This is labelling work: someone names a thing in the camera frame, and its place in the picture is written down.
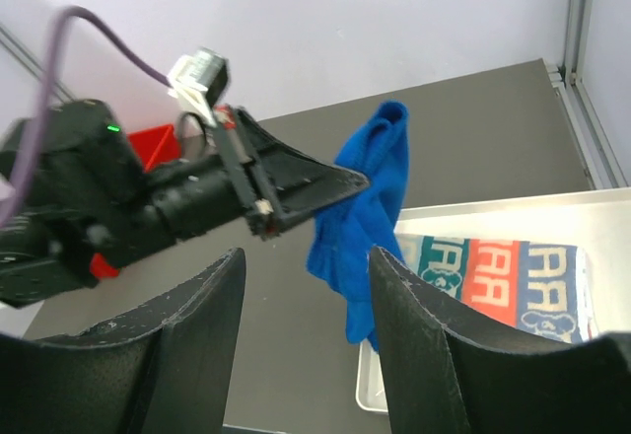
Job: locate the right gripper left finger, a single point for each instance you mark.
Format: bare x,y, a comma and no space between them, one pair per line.
162,367

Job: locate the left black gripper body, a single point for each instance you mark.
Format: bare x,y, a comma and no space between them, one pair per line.
194,197

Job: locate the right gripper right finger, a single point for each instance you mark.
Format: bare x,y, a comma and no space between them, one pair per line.
450,369

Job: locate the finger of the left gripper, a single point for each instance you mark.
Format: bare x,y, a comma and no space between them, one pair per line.
296,175
292,206

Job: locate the dark blue towel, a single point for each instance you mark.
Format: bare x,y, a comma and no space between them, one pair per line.
346,231

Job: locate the beige rabbit letter towel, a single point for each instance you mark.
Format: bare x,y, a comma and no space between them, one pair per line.
539,288

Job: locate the red plastic bin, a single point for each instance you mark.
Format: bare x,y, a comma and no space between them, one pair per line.
154,146

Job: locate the white plastic tray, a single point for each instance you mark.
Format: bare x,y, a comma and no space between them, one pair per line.
598,222

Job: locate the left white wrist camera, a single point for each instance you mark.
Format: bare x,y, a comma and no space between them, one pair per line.
198,82

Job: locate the grey corner frame post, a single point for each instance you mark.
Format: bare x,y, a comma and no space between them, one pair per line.
19,52
592,84

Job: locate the right grey corner frame post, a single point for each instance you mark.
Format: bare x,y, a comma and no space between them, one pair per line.
592,84

